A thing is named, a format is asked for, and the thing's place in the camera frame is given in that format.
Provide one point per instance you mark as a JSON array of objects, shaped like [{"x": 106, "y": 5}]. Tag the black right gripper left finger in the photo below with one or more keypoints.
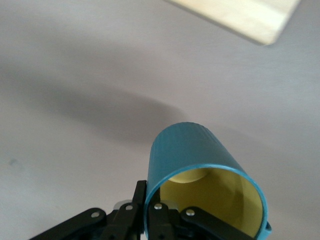
[{"x": 120, "y": 225}]

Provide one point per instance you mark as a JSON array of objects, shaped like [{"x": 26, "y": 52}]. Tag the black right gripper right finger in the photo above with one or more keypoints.
[{"x": 190, "y": 225}]

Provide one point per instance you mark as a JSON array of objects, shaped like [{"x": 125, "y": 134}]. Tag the teal cup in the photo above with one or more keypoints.
[{"x": 187, "y": 150}]

